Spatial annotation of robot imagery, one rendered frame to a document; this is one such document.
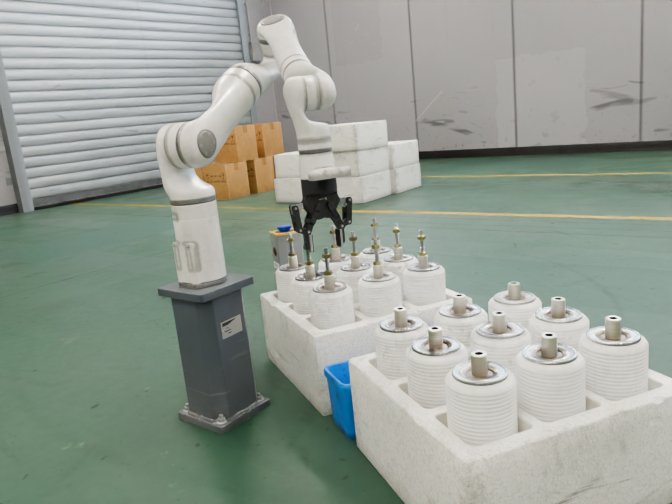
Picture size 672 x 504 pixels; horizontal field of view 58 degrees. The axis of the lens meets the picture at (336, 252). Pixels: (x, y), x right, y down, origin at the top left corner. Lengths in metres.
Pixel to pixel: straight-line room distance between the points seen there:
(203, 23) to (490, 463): 7.33
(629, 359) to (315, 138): 0.69
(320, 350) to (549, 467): 0.55
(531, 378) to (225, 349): 0.64
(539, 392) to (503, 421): 0.08
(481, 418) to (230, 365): 0.62
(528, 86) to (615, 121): 0.93
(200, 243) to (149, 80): 6.05
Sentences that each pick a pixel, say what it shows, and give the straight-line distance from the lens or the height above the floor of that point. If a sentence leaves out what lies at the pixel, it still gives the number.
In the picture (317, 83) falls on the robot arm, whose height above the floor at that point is 0.68.
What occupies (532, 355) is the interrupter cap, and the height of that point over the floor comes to 0.25.
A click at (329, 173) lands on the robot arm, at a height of 0.50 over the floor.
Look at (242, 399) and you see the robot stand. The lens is 1.35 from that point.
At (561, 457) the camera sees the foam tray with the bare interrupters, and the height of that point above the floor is 0.14.
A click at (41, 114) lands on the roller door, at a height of 0.88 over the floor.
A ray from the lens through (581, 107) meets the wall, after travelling 6.55.
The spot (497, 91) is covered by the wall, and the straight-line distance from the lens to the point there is 6.84.
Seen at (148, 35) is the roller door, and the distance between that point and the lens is 7.34.
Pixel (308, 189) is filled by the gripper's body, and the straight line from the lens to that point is 1.25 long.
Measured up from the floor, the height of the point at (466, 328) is 0.24.
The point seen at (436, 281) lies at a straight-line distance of 1.39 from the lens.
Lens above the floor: 0.62
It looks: 13 degrees down
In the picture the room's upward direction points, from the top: 6 degrees counter-clockwise
